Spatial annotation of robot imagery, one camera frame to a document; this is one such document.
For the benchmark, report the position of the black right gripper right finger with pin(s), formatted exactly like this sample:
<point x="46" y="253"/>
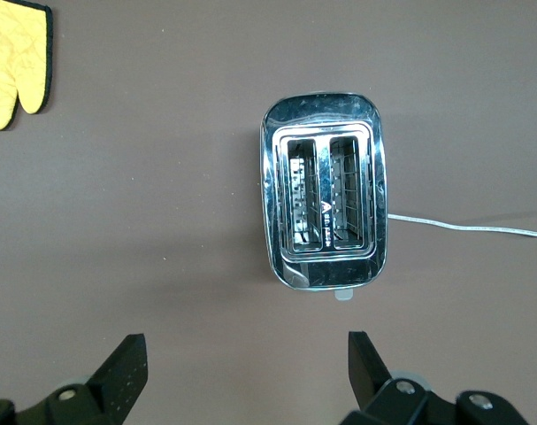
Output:
<point x="370" y="376"/>

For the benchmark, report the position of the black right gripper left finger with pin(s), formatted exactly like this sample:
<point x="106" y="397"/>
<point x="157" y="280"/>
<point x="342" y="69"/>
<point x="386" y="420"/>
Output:
<point x="117" y="376"/>

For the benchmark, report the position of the chrome and cream toaster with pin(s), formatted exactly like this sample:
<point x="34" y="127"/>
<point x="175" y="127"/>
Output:
<point x="323" y="261"/>

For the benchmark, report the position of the brown table cover sheet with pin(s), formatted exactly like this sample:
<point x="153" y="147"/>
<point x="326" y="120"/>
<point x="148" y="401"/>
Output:
<point x="162" y="199"/>

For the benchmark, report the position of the yellow quilted oven mitt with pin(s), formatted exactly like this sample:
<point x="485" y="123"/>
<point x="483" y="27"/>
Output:
<point x="7" y="62"/>

